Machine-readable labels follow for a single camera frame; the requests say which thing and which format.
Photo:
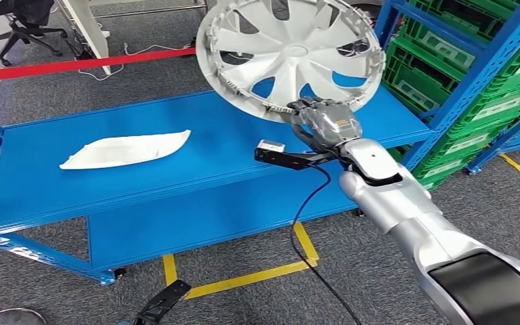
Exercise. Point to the white plastic trim part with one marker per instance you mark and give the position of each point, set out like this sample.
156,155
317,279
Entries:
125,150

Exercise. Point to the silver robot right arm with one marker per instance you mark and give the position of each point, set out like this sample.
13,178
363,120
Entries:
390,197

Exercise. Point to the black right wrist camera bracket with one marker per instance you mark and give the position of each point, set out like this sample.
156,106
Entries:
287,159

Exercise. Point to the black left wrist camera bracket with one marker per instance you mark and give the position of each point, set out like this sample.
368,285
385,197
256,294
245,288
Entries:
163,301

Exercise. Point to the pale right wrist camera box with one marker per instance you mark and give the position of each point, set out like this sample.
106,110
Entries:
271,145

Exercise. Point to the white desk leg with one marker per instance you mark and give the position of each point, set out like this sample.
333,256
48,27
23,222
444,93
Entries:
88,32

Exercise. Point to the blue metal shelf rack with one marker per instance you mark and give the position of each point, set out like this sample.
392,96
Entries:
206,148

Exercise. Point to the silver wheel hubcap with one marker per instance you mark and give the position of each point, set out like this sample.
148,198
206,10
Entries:
287,49

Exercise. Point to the chrome stanchion with round base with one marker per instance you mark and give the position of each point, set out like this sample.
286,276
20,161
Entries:
9,318

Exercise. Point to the yellow floor tape square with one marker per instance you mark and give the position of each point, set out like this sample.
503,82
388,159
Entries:
242,280

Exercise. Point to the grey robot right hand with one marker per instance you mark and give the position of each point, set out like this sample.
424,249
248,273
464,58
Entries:
331,123

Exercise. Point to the grey desk crossbar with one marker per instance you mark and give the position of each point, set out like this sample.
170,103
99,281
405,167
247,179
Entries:
152,10

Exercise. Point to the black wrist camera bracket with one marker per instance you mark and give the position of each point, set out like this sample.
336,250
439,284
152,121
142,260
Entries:
163,301
287,159

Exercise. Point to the black office chair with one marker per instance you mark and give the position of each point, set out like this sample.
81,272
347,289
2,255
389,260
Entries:
22,22

